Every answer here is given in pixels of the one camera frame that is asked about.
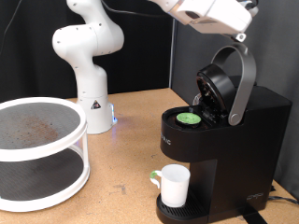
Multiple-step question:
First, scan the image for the braided coffee machine power cord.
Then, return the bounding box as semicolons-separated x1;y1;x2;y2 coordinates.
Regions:
268;195;299;205

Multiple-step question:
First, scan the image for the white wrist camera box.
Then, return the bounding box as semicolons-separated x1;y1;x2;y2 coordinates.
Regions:
169;0;221;26

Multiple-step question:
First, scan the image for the white two-tier turntable shelf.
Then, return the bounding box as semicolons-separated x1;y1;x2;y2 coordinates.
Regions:
0;96;92;213

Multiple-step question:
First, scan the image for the grey partition panel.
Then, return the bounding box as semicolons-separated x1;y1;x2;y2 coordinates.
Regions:
169;0;299;200

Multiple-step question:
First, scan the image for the black tape strip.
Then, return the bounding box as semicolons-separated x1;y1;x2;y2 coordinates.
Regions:
239;211;269;224

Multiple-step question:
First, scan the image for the black Keurig coffee machine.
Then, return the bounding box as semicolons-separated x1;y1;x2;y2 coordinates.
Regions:
156;42;293;224

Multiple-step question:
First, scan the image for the white mug with green handle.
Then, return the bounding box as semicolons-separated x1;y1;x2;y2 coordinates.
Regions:
149;163;192;208

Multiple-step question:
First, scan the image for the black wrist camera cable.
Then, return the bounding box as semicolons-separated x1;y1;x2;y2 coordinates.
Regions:
100;0;171;19

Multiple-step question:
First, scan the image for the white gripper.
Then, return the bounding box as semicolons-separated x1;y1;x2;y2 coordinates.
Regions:
190;0;254;43

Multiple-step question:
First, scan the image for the green reusable coffee pod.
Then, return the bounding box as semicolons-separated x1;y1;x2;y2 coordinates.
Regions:
176;112;202;126

